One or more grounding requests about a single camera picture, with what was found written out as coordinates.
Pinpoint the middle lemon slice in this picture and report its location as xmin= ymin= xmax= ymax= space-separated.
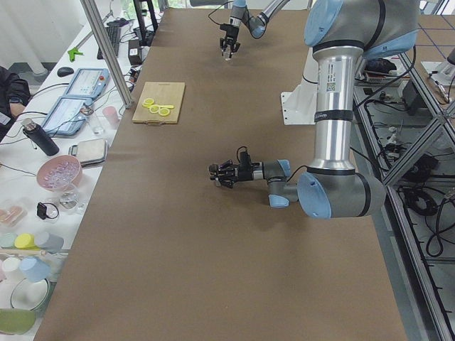
xmin=149 ymin=104 xmax=160 ymax=114

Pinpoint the black water bottle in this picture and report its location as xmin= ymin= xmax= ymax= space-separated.
xmin=21 ymin=118 xmax=60 ymax=156

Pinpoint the lower blue teach pendant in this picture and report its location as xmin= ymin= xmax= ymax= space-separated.
xmin=41 ymin=97 xmax=93 ymax=137

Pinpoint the green bowl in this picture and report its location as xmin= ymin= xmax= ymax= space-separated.
xmin=1 ymin=308 xmax=36 ymax=335

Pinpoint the pink bowl with ice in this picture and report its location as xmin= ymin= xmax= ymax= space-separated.
xmin=36 ymin=155 xmax=82 ymax=191

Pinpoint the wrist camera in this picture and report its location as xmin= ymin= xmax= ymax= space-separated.
xmin=237 ymin=146 xmax=251 ymax=167

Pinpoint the lemon slice near handle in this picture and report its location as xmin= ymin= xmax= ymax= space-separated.
xmin=159 ymin=108 xmax=170 ymax=117

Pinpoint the clear drinking glass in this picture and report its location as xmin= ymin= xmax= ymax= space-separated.
xmin=87 ymin=114 xmax=105 ymax=136

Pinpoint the aluminium frame post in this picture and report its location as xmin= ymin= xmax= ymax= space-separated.
xmin=80 ymin=0 xmax=133 ymax=109

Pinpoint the clear glass beaker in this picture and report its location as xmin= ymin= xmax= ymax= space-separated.
xmin=222 ymin=49 xmax=232 ymax=61

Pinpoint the bamboo cutting board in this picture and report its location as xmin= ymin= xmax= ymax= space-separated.
xmin=132 ymin=82 xmax=186 ymax=125

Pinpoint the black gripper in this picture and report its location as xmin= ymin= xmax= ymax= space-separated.
xmin=219 ymin=23 xmax=240 ymax=56
xmin=212 ymin=160 xmax=264 ymax=188

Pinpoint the yellow plastic cup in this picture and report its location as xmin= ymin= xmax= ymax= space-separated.
xmin=14 ymin=233 xmax=38 ymax=250

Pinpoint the silver kitchen scale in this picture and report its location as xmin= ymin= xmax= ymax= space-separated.
xmin=68 ymin=139 xmax=109 ymax=167

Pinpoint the grey plastic cup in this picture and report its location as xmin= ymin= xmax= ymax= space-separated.
xmin=34 ymin=232 xmax=64 ymax=253

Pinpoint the blue teach pendant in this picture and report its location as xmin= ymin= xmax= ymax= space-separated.
xmin=41 ymin=97 xmax=93 ymax=137
xmin=64 ymin=68 xmax=109 ymax=99

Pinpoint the pink plastic cup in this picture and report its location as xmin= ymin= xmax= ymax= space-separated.
xmin=102 ymin=106 xmax=119 ymax=129

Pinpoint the black keyboard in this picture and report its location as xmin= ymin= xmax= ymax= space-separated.
xmin=105 ymin=23 xmax=121 ymax=57

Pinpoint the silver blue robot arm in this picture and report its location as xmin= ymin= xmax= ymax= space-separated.
xmin=219 ymin=0 xmax=289 ymax=60
xmin=208 ymin=1 xmax=419 ymax=219

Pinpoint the light blue plastic cup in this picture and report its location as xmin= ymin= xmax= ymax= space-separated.
xmin=19 ymin=256 xmax=50 ymax=283

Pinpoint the upper blue teach pendant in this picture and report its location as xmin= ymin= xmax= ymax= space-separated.
xmin=64 ymin=68 xmax=109 ymax=99

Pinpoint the far lemon slice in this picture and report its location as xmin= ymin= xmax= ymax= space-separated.
xmin=142 ymin=98 xmax=155 ymax=108

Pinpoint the black computer mouse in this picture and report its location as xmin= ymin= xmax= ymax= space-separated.
xmin=57 ymin=67 xmax=75 ymax=77

